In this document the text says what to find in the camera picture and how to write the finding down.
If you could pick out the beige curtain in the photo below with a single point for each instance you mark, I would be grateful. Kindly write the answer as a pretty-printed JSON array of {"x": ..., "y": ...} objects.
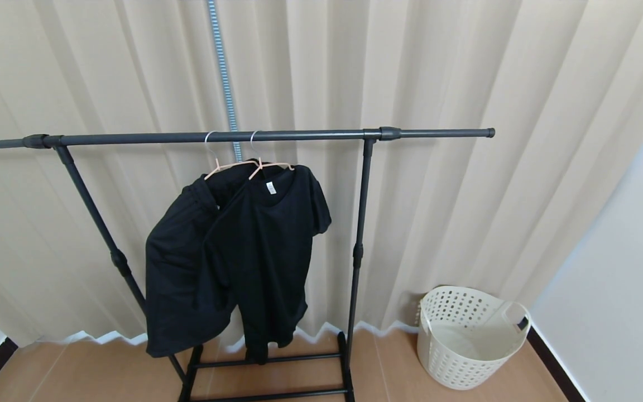
[{"x": 466, "y": 67}]

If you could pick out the pink clothes hanger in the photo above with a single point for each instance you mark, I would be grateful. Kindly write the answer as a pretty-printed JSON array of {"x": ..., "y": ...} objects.
[
  {"x": 254, "y": 170},
  {"x": 216, "y": 167}
]

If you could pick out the black clothes rack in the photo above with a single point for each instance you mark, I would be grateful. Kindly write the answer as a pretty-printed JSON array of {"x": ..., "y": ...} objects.
[{"x": 327, "y": 134}]

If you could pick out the heap of clothes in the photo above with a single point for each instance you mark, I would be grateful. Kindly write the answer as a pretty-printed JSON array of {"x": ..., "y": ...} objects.
[{"x": 271, "y": 251}]

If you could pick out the white laundry basket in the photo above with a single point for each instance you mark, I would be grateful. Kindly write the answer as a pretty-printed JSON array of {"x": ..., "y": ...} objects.
[{"x": 450, "y": 357}]

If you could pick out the black shorts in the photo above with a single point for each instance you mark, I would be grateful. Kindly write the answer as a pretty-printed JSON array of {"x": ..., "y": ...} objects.
[{"x": 176, "y": 290}]

